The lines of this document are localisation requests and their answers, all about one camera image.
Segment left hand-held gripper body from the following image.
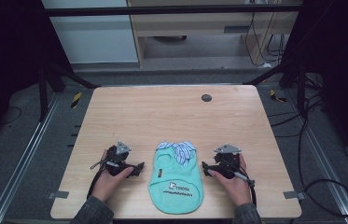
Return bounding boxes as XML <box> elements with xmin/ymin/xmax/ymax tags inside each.
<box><xmin>104</xmin><ymin>141</ymin><xmax>132</xmax><ymax>178</ymax></box>

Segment person's right hand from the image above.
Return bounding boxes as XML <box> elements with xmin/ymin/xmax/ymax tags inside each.
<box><xmin>206</xmin><ymin>153</ymin><xmax>253</xmax><ymax>208</ymax></box>

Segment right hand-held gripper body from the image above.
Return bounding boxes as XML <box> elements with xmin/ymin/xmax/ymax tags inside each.
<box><xmin>213</xmin><ymin>143</ymin><xmax>243</xmax><ymax>180</ymax></box>

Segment black floor cable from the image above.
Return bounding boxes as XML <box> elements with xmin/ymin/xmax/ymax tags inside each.
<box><xmin>266</xmin><ymin>92</ymin><xmax>348</xmax><ymax>218</ymax></box>

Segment right hand-held gripper cable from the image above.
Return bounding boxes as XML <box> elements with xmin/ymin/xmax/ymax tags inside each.
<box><xmin>232</xmin><ymin>162</ymin><xmax>258</xmax><ymax>209</ymax></box>

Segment left hand-held gripper cable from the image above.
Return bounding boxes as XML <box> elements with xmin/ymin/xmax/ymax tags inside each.
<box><xmin>86</xmin><ymin>158</ymin><xmax>120</xmax><ymax>201</ymax></box>

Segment black metal frame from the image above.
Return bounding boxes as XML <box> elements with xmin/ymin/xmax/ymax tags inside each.
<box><xmin>36</xmin><ymin>3</ymin><xmax>309</xmax><ymax>123</ymax></box>

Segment grey tape piece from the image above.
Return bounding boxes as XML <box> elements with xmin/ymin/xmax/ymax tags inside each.
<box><xmin>283</xmin><ymin>190</ymin><xmax>306</xmax><ymax>201</ymax></box>
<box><xmin>47</xmin><ymin>190</ymin><xmax>70</xmax><ymax>201</ymax></box>

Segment aluminium floor rail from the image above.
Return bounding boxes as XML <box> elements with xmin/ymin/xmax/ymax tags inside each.
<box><xmin>283</xmin><ymin>90</ymin><xmax>348</xmax><ymax>224</ymax></box>
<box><xmin>0</xmin><ymin>92</ymin><xmax>62</xmax><ymax>224</ymax></box>

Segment black hanging cables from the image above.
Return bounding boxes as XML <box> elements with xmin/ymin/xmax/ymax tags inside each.
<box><xmin>244</xmin><ymin>0</ymin><xmax>287</xmax><ymax>68</ymax></box>

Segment white cabinet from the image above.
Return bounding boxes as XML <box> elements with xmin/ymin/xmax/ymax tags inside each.
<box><xmin>40</xmin><ymin>0</ymin><xmax>140</xmax><ymax>65</ymax></box>

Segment yellow black striped tape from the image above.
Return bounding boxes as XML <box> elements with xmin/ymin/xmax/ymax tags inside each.
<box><xmin>70</xmin><ymin>91</ymin><xmax>83</xmax><ymax>109</ymax></box>
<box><xmin>269</xmin><ymin>89</ymin><xmax>288</xmax><ymax>104</ymax></box>

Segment person's left hand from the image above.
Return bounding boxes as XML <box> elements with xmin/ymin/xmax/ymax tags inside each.
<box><xmin>90</xmin><ymin>148</ymin><xmax>134</xmax><ymax>203</ymax></box>

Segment mint green pet shirt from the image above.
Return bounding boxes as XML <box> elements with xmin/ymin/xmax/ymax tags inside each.
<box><xmin>147</xmin><ymin>140</ymin><xmax>205</xmax><ymax>216</ymax></box>

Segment hand-held gripper cable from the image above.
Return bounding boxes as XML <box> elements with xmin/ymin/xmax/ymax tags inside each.
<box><xmin>86</xmin><ymin>158</ymin><xmax>120</xmax><ymax>201</ymax></box>
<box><xmin>232</xmin><ymin>162</ymin><xmax>258</xmax><ymax>209</ymax></box>

